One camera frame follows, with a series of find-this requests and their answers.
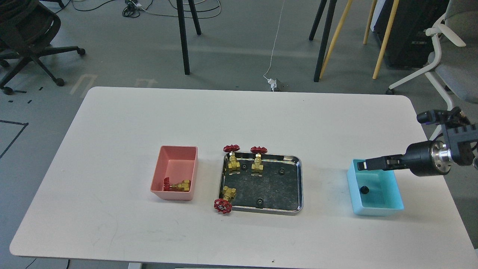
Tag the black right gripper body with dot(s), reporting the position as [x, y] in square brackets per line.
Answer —
[428, 158]

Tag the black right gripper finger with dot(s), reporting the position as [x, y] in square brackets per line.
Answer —
[378, 163]

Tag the brass valve red handle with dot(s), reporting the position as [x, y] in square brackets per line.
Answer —
[181, 186]

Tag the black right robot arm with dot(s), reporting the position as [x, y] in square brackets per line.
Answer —
[458, 133]

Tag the blue plastic box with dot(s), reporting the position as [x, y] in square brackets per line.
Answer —
[384, 197]

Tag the brass valve back right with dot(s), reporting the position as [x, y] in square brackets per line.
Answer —
[257, 166]

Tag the small black gear front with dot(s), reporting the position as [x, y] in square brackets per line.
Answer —
[259, 203]

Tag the brass valve back left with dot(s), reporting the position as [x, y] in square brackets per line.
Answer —
[233, 165]

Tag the brass valve front left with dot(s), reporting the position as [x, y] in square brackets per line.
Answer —
[224, 204]

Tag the pink plastic box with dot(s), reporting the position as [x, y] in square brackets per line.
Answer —
[178, 162]

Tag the white grey office chair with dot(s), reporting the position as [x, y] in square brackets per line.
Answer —
[453, 61]

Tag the stainless steel tray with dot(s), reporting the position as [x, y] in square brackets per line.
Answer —
[282, 194]

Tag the white power adapter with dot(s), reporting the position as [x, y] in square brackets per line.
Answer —
[276, 85]

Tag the black tripod right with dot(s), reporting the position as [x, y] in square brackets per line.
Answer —
[326, 32]

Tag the black office chair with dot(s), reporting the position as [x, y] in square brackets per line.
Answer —
[26, 30]

